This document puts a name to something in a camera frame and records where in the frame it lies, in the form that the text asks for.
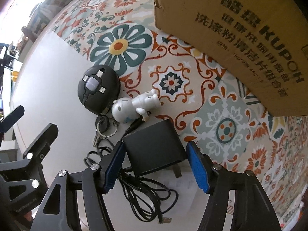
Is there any black round cable hub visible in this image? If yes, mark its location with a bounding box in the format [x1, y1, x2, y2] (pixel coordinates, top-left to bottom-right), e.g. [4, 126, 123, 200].
[77, 65, 121, 116]

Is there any black power adapter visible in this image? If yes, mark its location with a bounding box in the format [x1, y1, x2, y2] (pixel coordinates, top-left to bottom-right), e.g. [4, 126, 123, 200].
[123, 119, 187, 177]

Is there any patterned table runner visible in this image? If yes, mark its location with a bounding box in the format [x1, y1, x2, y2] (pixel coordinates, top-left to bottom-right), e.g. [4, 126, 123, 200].
[53, 0, 307, 229]

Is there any brown cardboard box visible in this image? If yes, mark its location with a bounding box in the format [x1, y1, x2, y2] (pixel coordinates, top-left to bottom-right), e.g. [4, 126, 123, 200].
[155, 0, 307, 116]

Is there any black adapter cable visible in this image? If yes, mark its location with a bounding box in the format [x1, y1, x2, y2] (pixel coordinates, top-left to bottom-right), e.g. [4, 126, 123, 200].
[83, 117, 179, 224]

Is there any key on ring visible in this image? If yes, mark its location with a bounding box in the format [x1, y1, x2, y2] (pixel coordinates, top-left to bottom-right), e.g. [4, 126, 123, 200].
[93, 115, 119, 147]

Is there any white robot figurine keychain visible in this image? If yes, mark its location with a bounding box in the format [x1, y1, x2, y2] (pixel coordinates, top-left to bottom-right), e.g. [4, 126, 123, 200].
[111, 89, 161, 124]

